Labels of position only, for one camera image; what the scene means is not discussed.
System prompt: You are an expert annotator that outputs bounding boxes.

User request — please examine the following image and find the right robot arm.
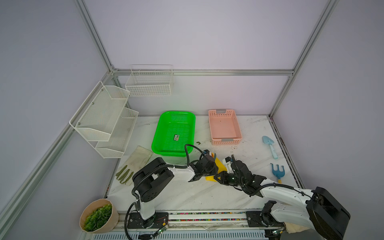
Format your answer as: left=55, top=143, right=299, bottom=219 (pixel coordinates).
left=214, top=161, right=351, bottom=240

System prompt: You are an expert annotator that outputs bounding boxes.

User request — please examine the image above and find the white wire basket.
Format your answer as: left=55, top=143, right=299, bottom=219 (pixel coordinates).
left=125, top=65, right=174, bottom=97

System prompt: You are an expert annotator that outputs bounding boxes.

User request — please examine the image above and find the paper bag with greens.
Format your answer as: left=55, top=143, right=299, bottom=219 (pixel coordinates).
left=79, top=199, right=119, bottom=234

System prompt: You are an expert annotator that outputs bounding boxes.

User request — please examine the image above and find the light blue garden trowel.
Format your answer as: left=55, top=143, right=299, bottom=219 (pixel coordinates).
left=262, top=136, right=279, bottom=160

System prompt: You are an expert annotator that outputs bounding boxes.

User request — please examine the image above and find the cream work glove right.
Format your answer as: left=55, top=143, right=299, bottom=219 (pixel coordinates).
left=284, top=222, right=310, bottom=234

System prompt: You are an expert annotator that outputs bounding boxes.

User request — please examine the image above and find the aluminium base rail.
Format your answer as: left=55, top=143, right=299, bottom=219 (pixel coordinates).
left=127, top=210, right=284, bottom=230

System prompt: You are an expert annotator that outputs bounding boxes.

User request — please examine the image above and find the green plastic basket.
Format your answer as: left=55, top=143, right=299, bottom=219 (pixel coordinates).
left=151, top=111, right=196, bottom=157

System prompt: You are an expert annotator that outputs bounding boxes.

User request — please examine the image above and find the blue yellow garden rake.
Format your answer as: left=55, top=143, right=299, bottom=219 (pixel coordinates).
left=271, top=163, right=285, bottom=184

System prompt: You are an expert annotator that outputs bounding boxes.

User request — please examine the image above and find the pink plastic basket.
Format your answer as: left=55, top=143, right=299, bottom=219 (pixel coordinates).
left=208, top=109, right=242, bottom=145

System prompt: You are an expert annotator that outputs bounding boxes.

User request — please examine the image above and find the yellow paper napkin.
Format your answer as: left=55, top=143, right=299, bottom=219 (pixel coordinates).
left=205, top=158, right=227, bottom=182

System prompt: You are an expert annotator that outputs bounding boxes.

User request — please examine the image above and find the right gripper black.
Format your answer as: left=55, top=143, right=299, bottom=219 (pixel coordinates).
left=212, top=171, right=245, bottom=186

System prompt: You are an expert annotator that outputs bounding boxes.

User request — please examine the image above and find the white mesh two-tier shelf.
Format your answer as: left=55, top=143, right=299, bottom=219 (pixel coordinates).
left=69, top=82, right=139, bottom=159

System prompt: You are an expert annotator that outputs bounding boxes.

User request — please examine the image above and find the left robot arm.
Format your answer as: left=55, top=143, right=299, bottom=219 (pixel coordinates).
left=124, top=144, right=219, bottom=240

